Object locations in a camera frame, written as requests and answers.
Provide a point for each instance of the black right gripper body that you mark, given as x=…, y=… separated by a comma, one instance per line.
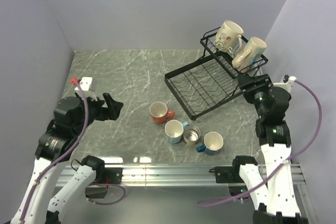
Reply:
x=257, y=94

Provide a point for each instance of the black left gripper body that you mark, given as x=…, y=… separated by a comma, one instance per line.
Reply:
x=96, y=110

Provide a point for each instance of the beige floral mug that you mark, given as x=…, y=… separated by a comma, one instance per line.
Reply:
x=249, y=54

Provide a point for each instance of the orange mug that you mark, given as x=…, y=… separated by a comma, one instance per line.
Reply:
x=160, y=113

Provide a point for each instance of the green inside floral mug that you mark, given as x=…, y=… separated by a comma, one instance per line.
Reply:
x=229, y=37

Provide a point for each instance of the light blue mug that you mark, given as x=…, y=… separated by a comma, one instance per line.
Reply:
x=174, y=130

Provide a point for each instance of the dark blue handled mug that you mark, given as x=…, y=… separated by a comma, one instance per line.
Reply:
x=213, y=142

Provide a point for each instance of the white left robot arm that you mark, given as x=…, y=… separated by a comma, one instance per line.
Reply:
x=72, y=115

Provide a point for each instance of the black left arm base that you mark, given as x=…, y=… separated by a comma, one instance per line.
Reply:
x=109, y=175

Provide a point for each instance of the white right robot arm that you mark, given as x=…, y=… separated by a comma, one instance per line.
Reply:
x=273, y=197

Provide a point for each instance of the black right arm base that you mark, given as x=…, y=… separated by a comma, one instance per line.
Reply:
x=225, y=175

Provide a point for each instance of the stainless steel cup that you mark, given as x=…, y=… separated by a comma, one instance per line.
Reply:
x=191, y=135

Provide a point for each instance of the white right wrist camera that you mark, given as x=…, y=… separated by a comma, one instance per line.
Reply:
x=288, y=82

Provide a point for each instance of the black wire dish rack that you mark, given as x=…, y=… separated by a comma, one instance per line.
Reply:
x=210, y=81

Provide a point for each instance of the aluminium mounting rail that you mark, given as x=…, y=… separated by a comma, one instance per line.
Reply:
x=168, y=175

